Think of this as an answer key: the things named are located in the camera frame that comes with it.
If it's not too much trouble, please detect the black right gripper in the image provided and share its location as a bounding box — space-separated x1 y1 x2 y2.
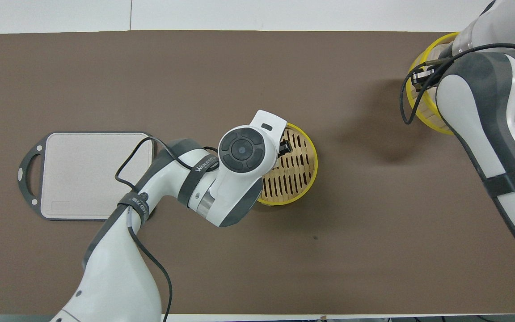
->
412 56 451 87

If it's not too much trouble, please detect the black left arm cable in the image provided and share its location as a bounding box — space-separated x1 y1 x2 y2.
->
114 136 219 322

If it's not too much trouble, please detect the white cutting board grey rim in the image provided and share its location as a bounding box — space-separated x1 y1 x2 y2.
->
17 131 156 221

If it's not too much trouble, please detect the brown table mat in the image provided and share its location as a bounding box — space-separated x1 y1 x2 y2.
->
0 30 515 316

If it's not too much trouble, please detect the yellow bamboo steamer base tier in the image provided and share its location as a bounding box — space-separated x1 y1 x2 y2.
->
256 122 319 207

